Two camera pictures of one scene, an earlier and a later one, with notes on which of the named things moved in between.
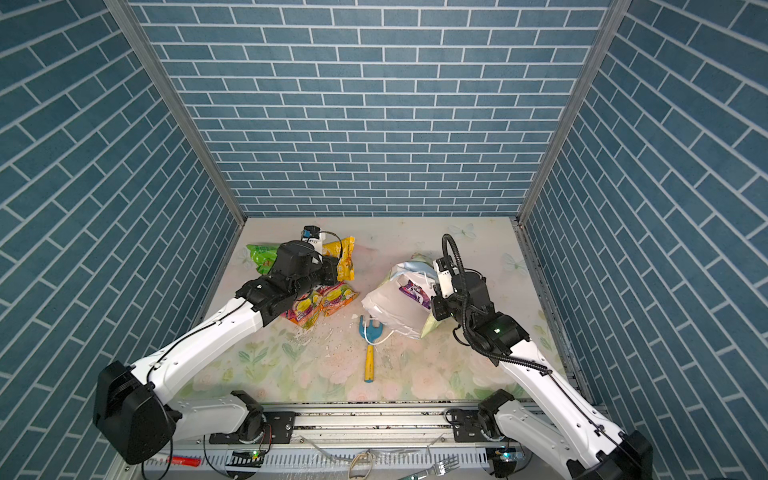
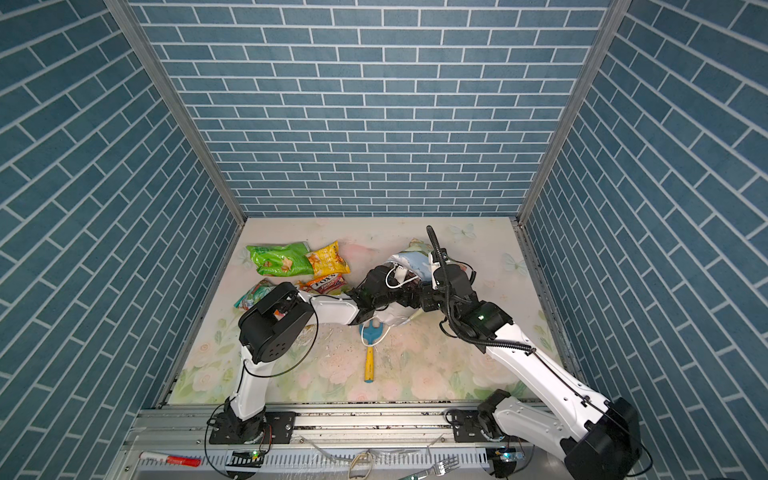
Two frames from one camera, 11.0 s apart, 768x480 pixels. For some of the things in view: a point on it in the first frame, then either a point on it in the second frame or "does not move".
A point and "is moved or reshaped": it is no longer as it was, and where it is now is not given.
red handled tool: (182, 460) does not move
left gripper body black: (317, 275) -> (395, 294)
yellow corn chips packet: (345, 267) is moved or reshaped
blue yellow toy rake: (370, 333) does not move
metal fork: (439, 469) does not move
